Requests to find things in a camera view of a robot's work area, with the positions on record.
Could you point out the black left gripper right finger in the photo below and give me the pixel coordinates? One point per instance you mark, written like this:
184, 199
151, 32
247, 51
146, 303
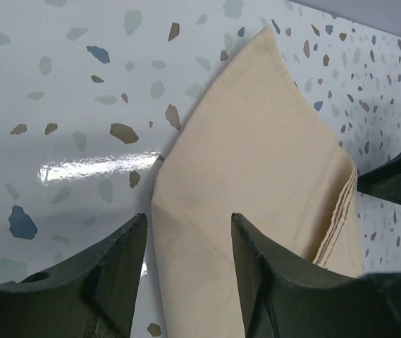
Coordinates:
283, 295

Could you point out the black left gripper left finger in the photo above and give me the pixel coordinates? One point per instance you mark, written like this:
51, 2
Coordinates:
91, 294

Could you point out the beige cloth mat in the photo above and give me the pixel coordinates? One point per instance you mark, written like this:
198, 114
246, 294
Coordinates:
254, 146

